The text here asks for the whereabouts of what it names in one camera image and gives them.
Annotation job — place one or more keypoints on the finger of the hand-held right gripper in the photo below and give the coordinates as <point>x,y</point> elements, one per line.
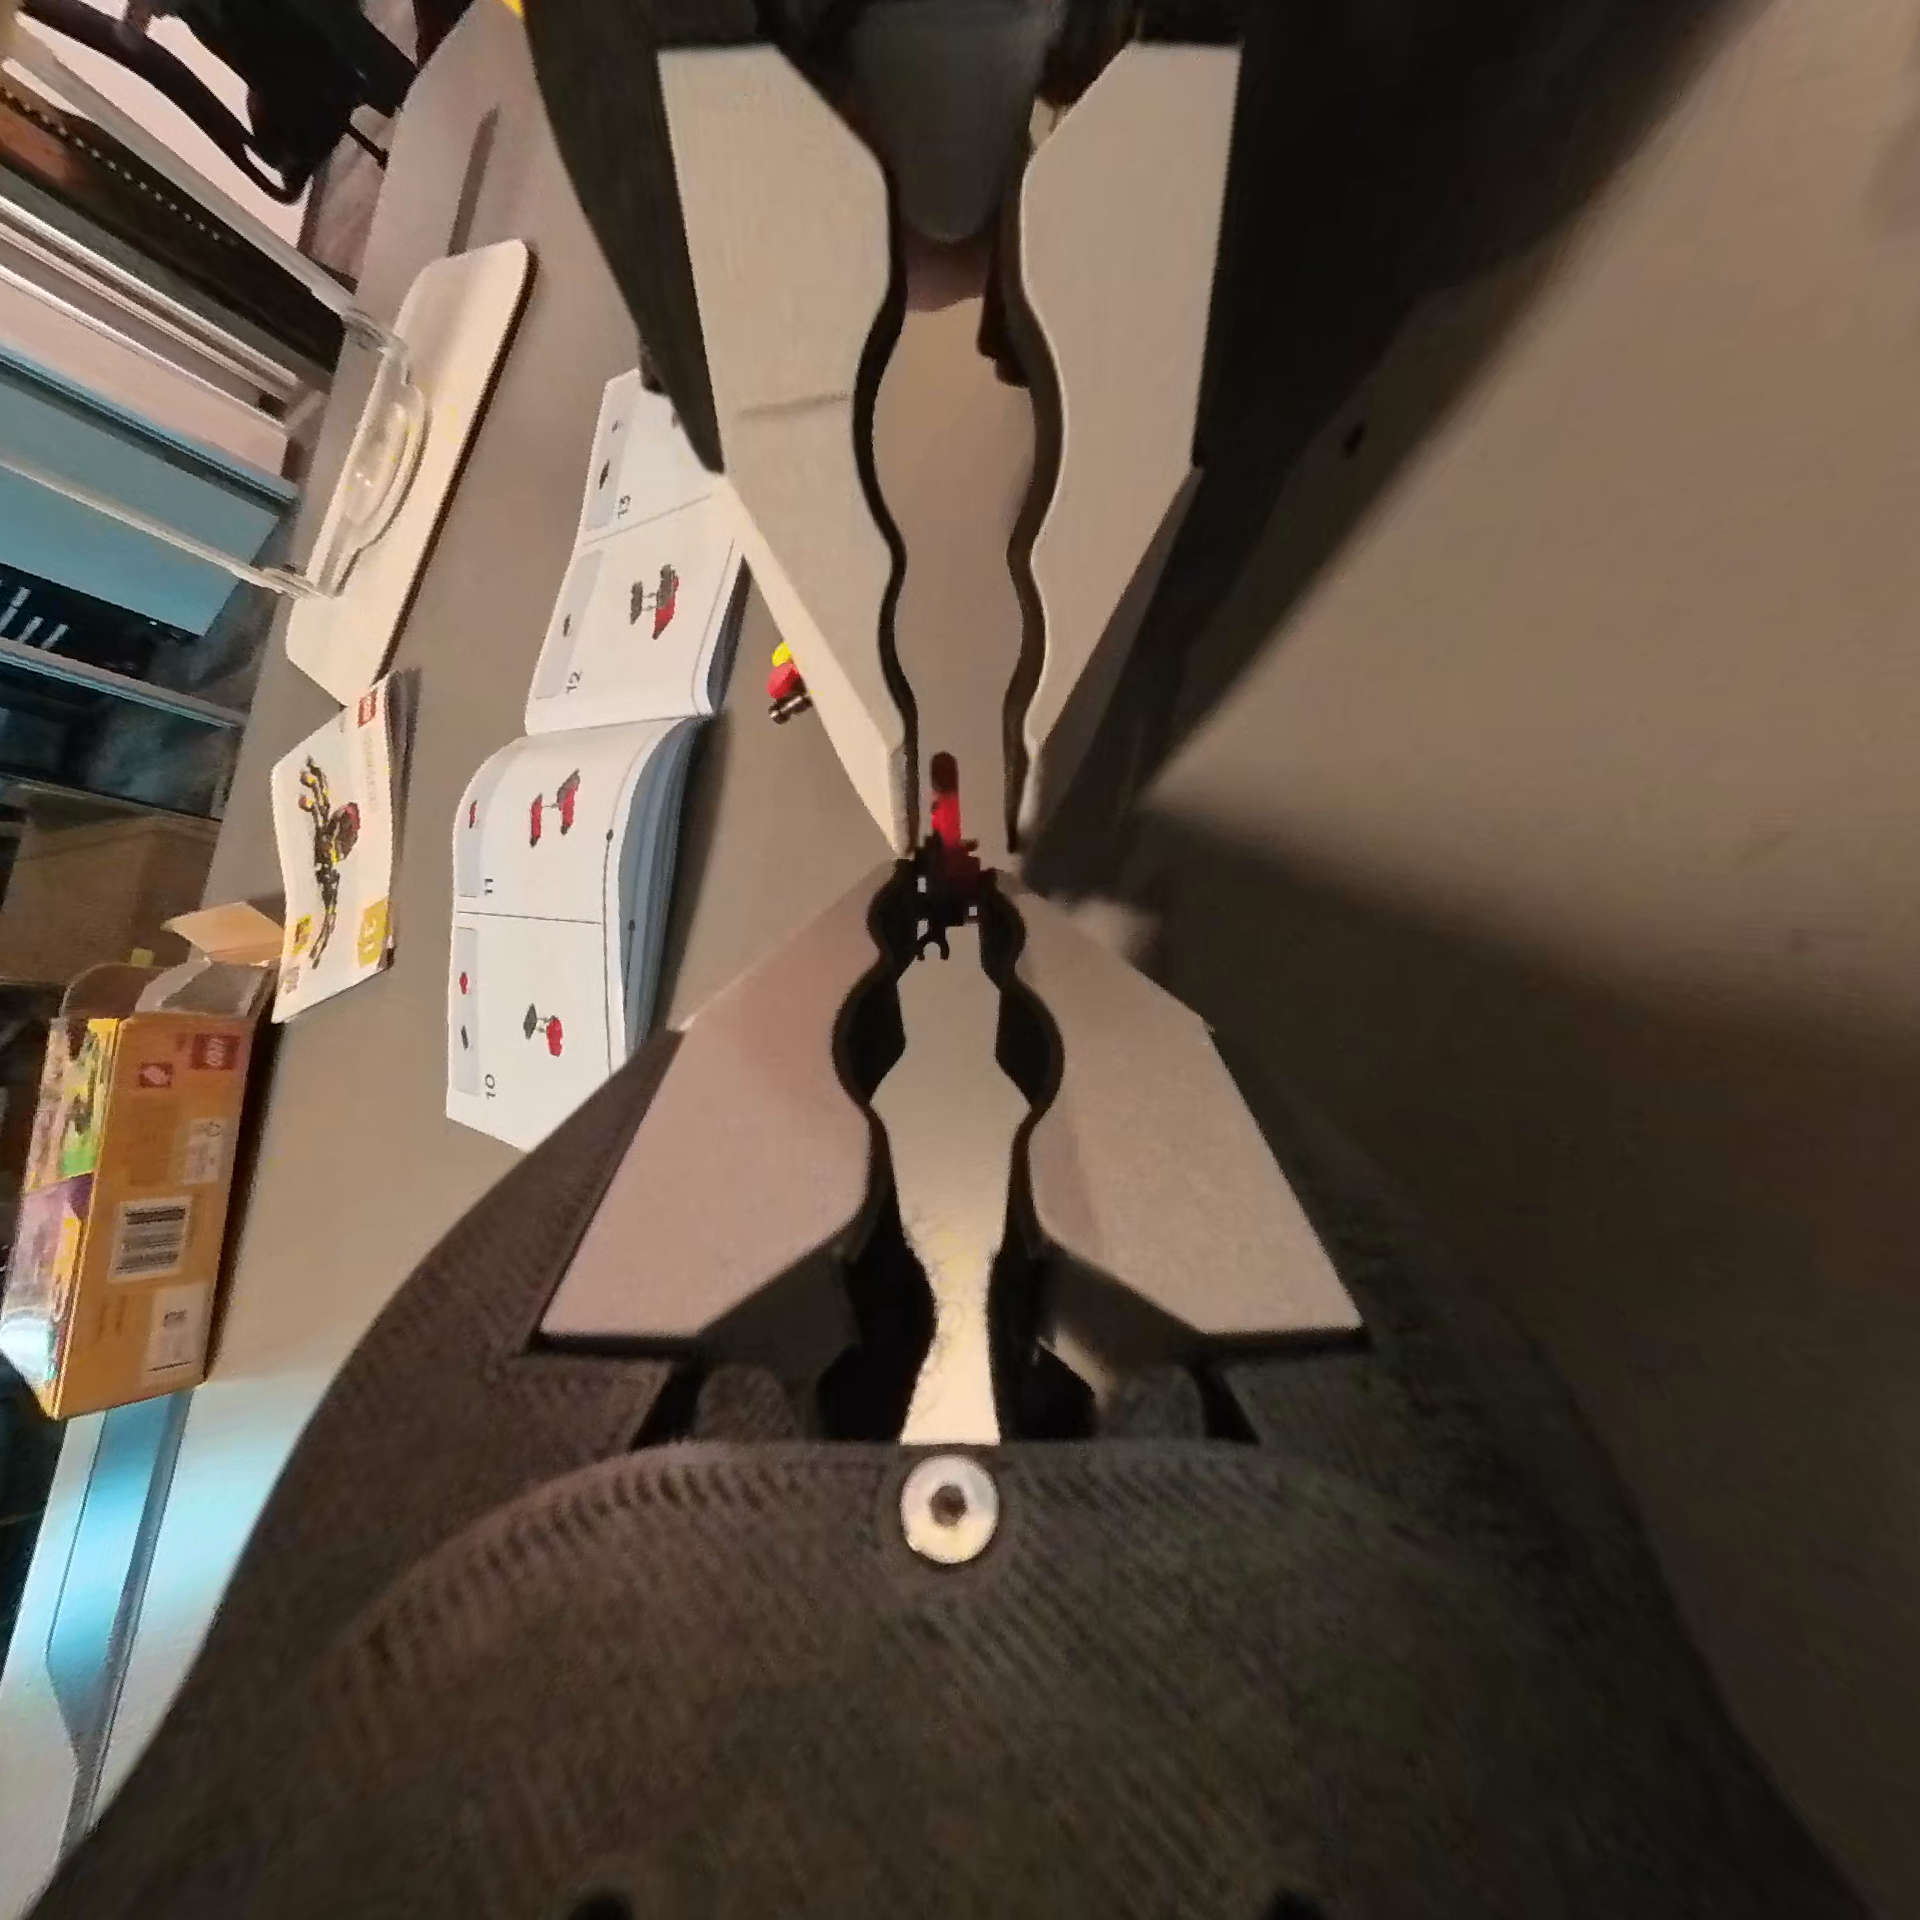
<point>1124,299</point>
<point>780,270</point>

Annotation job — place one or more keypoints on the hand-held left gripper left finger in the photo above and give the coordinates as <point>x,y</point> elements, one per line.
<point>704,1201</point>

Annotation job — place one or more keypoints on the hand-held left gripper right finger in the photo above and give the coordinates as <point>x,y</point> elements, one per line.
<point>1200,1201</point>

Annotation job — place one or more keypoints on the lego instruction booklet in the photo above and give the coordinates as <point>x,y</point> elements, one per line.
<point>598,840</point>

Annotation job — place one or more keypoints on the small red black lego assembly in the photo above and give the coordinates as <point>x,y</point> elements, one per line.
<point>945,802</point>

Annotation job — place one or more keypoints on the black red yellow lego assembly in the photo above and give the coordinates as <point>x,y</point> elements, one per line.
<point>781,682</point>

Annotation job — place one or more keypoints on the small white lego leaflet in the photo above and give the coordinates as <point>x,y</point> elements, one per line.
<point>339,855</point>

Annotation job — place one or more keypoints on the colourful lego box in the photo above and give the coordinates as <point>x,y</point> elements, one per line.
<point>134,1201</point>

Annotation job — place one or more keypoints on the black office chair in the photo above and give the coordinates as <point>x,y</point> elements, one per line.
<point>300,75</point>

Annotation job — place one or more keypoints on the wooden book stand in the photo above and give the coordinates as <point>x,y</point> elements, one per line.
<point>404,450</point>

